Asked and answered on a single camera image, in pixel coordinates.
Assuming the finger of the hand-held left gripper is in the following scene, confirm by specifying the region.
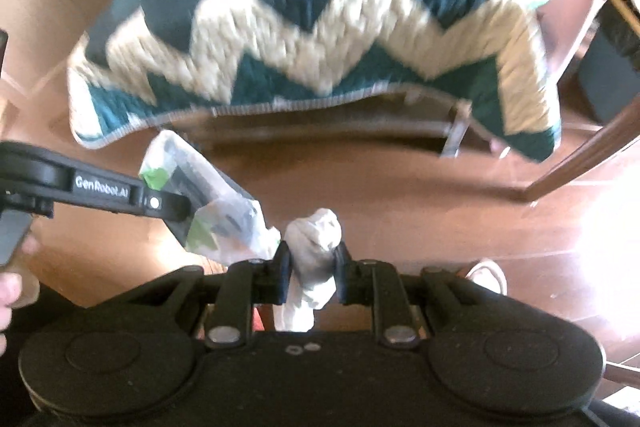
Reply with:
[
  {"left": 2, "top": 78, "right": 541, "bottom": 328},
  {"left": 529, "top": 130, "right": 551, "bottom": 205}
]
[{"left": 142, "top": 187, "right": 196, "bottom": 253}]

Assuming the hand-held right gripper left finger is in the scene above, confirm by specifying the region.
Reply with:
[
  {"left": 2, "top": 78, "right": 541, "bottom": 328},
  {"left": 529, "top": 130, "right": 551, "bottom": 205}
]
[{"left": 100, "top": 239, "right": 293, "bottom": 350}]

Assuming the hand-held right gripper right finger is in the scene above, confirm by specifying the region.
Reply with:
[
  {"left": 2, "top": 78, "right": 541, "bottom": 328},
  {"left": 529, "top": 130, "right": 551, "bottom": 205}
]
[{"left": 334, "top": 241, "right": 531, "bottom": 350}]

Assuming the white tissue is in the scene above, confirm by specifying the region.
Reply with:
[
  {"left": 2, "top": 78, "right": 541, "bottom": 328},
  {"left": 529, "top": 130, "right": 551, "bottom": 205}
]
[{"left": 274, "top": 207, "right": 343, "bottom": 334}]

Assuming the person's left hand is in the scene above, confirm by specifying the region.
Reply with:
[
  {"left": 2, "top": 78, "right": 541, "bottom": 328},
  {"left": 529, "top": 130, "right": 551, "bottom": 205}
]
[{"left": 0, "top": 232, "right": 42, "bottom": 358}]

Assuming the white shoe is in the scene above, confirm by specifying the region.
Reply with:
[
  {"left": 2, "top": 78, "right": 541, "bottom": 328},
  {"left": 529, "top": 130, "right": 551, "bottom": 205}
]
[{"left": 465, "top": 258, "right": 508, "bottom": 297}]

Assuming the wooden door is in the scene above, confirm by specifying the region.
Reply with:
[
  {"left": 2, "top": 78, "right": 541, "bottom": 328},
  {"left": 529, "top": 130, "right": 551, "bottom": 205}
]
[{"left": 0, "top": 0, "right": 131, "bottom": 108}]

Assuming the zigzag quilted blanket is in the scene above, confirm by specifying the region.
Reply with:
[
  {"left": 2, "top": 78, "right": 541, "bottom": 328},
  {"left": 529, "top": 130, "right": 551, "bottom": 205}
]
[{"left": 67, "top": 0, "right": 563, "bottom": 165}]

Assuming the dark wooden chair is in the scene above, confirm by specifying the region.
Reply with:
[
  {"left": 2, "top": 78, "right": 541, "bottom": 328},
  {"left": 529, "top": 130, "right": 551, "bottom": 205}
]
[{"left": 505, "top": 107, "right": 640, "bottom": 204}]

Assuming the black storage box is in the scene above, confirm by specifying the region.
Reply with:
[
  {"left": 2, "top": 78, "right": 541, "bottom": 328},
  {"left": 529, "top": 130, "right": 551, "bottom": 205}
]
[{"left": 577, "top": 7, "right": 640, "bottom": 125}]

